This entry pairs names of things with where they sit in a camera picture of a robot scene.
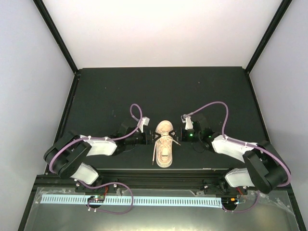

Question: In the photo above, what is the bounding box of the white shoelace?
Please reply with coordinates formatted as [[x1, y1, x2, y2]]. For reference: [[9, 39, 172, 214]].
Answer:
[[152, 132, 180, 168]]

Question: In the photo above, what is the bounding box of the beige sneaker shoe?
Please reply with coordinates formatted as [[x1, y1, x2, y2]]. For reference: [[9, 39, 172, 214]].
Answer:
[[154, 120, 173, 168]]

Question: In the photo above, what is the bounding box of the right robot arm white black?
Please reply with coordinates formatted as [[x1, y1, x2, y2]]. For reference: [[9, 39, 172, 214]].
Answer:
[[169, 114, 291, 194]]

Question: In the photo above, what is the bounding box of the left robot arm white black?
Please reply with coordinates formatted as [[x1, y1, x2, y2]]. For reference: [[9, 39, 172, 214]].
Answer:
[[44, 117, 161, 192]]

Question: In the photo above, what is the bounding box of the right small circuit board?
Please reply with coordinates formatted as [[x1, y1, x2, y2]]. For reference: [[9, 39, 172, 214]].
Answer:
[[228, 197, 246, 205]]

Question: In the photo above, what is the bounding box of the small circuit board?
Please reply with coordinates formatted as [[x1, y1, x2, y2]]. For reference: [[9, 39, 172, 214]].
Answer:
[[228, 197, 246, 205], [87, 195, 105, 203]]

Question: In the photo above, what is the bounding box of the left small circuit board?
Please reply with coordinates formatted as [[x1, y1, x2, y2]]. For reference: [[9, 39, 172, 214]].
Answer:
[[87, 195, 105, 203]]

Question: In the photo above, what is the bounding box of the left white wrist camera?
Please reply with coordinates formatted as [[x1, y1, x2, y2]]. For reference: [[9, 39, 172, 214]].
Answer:
[[138, 116, 150, 133]]

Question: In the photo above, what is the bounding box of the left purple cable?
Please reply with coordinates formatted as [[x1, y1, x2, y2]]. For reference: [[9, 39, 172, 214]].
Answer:
[[49, 103, 143, 174]]

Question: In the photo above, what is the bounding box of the purple cable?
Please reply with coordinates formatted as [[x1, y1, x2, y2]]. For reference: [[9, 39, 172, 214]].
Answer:
[[49, 103, 143, 174], [190, 101, 292, 214]]

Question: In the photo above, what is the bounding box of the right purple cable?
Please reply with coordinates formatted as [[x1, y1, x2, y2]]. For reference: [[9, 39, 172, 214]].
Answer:
[[190, 101, 292, 214]]

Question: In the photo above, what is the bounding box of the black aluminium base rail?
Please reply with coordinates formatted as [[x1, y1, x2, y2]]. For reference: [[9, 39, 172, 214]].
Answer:
[[98, 168, 227, 189]]

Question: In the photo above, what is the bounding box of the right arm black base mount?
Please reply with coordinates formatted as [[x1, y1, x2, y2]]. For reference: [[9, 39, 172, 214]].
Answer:
[[203, 183, 248, 195]]

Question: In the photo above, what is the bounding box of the white slotted cable duct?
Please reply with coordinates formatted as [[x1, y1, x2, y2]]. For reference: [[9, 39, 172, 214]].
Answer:
[[40, 194, 222, 208]]

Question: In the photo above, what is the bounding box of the right black frame post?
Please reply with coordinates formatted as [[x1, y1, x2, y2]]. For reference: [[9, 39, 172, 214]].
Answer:
[[245, 0, 292, 74]]

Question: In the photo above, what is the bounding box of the black frame post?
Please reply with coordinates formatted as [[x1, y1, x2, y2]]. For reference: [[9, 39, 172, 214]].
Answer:
[[245, 0, 292, 74], [33, 0, 78, 74]]

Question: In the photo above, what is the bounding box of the left black frame post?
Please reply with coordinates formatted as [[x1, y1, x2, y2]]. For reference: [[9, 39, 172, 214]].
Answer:
[[33, 0, 78, 74]]

